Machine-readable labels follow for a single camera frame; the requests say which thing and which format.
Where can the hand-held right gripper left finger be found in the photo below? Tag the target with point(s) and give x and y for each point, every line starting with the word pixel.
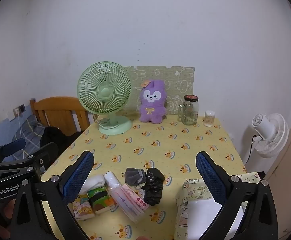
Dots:
pixel 78 177

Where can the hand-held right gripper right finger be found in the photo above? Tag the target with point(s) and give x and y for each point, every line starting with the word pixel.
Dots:
pixel 209 177

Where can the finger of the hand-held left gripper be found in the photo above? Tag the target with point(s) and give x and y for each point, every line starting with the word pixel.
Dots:
pixel 46 153
pixel 10 148

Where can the white sock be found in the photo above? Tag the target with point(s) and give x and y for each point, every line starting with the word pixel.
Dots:
pixel 94 182

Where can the cartoon print tissue pack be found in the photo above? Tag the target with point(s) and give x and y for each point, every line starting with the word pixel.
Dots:
pixel 84 208

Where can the green orange tissue pack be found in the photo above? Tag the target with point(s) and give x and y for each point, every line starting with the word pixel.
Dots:
pixel 101 201

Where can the cartoon print storage box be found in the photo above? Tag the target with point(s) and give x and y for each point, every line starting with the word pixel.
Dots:
pixel 198 217

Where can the plastic white pink packet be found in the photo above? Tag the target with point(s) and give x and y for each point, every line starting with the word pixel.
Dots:
pixel 125 197

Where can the black cloth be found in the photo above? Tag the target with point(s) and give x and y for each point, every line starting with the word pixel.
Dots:
pixel 53 136

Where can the blue plaid bedding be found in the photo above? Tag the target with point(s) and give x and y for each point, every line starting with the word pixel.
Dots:
pixel 23 132

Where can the wooden chair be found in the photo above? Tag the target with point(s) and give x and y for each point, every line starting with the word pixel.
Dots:
pixel 58 110

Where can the grey sock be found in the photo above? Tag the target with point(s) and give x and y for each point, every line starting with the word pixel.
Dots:
pixel 134 176

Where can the yellow printed tablecloth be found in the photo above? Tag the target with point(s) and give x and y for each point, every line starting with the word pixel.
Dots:
pixel 160 145

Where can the clear cotton swab container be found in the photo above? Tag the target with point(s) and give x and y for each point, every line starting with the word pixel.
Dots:
pixel 209 118

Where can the glass jar with red lid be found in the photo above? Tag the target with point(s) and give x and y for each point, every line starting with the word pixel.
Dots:
pixel 191 112

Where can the white standing fan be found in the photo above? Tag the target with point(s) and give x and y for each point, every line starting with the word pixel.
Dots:
pixel 266 130

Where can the green desk fan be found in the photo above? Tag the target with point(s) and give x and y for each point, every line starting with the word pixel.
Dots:
pixel 104 92

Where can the purple plush toy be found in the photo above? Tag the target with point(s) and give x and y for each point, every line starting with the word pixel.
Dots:
pixel 152 102

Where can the wall socket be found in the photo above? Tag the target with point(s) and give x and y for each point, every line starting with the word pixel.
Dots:
pixel 19 110

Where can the patterned green wall board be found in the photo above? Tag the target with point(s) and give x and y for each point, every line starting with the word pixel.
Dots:
pixel 178 80

